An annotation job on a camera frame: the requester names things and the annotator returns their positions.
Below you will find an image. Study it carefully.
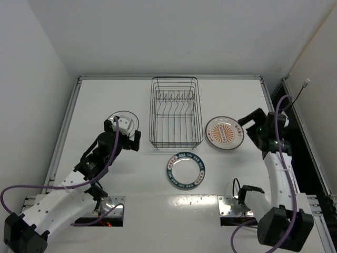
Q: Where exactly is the black wall cable with plug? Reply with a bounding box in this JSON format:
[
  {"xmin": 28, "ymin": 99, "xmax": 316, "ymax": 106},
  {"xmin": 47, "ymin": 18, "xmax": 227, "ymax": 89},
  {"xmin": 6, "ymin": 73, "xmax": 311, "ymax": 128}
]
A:
[{"xmin": 285, "ymin": 77, "xmax": 311, "ymax": 110}]

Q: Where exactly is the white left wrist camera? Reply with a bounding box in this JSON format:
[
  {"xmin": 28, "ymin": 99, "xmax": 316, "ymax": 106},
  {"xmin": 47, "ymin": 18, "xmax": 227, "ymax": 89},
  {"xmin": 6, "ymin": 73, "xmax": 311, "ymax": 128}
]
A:
[{"xmin": 111, "ymin": 115, "xmax": 134, "ymax": 136}]

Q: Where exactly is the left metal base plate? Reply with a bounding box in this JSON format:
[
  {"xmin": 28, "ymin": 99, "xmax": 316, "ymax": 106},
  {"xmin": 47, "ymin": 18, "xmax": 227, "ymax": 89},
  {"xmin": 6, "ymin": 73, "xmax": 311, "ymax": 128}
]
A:
[{"xmin": 21, "ymin": 194, "xmax": 126, "ymax": 218}]

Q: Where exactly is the aluminium table frame rail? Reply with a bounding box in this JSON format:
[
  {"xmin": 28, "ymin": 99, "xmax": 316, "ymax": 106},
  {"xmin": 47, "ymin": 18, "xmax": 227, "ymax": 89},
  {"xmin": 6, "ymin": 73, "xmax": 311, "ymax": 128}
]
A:
[{"xmin": 43, "ymin": 75, "xmax": 337, "ymax": 253}]

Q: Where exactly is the green rimmed white plate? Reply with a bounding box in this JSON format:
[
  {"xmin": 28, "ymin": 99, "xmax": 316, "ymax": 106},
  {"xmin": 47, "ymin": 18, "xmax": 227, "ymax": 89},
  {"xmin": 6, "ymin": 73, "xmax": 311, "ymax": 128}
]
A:
[{"xmin": 166, "ymin": 151, "xmax": 205, "ymax": 190}]

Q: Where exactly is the grey wire dish rack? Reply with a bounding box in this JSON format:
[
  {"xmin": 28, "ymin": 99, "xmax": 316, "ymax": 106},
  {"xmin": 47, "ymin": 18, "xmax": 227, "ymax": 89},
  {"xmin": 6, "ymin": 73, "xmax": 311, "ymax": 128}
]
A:
[{"xmin": 149, "ymin": 76, "xmax": 203, "ymax": 150}]

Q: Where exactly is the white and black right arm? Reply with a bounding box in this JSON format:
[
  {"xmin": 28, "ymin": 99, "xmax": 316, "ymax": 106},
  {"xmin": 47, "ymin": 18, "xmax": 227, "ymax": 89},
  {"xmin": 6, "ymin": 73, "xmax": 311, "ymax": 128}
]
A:
[{"xmin": 237, "ymin": 108, "xmax": 314, "ymax": 252}]

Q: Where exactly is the metal base plate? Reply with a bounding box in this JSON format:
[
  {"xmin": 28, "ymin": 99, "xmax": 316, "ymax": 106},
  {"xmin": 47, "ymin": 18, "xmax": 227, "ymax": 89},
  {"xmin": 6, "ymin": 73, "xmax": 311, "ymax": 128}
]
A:
[
  {"xmin": 21, "ymin": 194, "xmax": 126, "ymax": 218},
  {"xmin": 217, "ymin": 195, "xmax": 254, "ymax": 218}
]

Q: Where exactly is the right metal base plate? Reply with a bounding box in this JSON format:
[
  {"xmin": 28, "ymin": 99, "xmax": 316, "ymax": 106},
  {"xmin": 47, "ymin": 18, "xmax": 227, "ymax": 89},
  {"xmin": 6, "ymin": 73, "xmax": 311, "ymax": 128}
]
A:
[{"xmin": 217, "ymin": 195, "xmax": 254, "ymax": 218}]

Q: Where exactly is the orange sunburst white plate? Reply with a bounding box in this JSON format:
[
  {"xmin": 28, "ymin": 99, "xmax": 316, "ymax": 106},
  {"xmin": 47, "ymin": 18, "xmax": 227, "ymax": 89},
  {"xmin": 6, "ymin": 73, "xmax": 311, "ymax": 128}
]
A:
[{"xmin": 205, "ymin": 116, "xmax": 244, "ymax": 150}]

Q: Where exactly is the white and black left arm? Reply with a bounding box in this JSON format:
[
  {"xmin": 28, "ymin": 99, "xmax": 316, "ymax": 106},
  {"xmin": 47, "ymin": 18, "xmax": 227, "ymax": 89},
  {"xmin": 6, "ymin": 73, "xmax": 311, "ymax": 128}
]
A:
[{"xmin": 4, "ymin": 115, "xmax": 141, "ymax": 252}]

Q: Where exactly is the clear glass plate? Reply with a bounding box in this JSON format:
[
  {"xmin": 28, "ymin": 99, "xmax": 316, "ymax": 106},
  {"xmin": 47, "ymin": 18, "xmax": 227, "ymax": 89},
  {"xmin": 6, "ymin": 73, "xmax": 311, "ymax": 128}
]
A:
[{"xmin": 107, "ymin": 110, "xmax": 140, "ymax": 137}]

